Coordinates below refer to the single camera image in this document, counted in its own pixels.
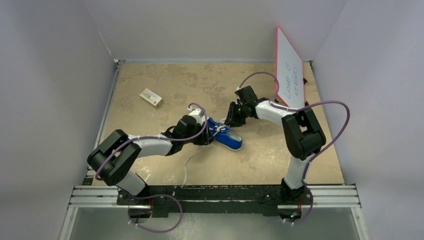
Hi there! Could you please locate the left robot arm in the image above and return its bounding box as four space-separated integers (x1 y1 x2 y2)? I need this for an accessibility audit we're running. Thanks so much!
87 115 214 205

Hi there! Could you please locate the white board red frame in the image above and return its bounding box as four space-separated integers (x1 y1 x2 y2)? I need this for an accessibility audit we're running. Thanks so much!
275 26 305 109

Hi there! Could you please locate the white shoelace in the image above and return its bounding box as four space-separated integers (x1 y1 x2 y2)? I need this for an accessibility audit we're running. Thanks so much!
180 118 233 189

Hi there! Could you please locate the small white red box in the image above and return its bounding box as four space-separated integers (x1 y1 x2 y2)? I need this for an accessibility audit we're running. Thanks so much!
139 88 164 109

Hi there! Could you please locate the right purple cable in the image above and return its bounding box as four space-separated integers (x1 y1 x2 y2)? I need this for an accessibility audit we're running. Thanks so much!
238 71 351 226

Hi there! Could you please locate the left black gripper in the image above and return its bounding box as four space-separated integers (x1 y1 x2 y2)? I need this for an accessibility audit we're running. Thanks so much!
182 121 215 146

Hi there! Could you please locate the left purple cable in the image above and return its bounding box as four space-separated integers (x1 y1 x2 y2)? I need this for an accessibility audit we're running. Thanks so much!
95 102 209 233

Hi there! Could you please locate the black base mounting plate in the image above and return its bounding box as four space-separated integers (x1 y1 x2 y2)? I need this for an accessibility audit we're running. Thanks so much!
116 184 313 220

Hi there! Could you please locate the blue canvas sneaker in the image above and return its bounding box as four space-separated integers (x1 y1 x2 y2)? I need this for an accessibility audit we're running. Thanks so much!
207 117 243 151

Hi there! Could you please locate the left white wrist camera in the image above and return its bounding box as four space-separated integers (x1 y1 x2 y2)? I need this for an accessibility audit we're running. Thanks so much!
188 107 205 126

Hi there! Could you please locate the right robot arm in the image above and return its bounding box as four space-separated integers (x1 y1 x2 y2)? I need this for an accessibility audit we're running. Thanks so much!
224 86 326 204

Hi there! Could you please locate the purple cable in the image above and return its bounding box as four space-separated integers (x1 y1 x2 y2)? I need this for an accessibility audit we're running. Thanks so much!
238 71 351 226
95 102 209 233

